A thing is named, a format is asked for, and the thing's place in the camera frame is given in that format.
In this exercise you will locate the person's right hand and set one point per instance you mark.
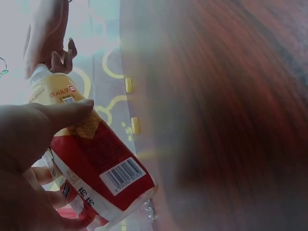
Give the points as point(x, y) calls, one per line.
point(45, 31)

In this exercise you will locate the person's left hand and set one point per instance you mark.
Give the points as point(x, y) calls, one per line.
point(21, 149)

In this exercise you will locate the person's right fingers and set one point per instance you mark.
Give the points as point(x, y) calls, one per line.
point(63, 60)

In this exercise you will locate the person's left fingers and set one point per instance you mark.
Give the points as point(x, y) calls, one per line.
point(51, 204)

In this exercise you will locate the person's left thumb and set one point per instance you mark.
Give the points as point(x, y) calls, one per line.
point(57, 114)

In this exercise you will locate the red yellow label drink bottle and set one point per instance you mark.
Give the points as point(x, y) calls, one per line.
point(96, 154)

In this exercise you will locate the yellow clip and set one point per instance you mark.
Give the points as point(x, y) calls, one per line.
point(128, 85)
point(135, 125)

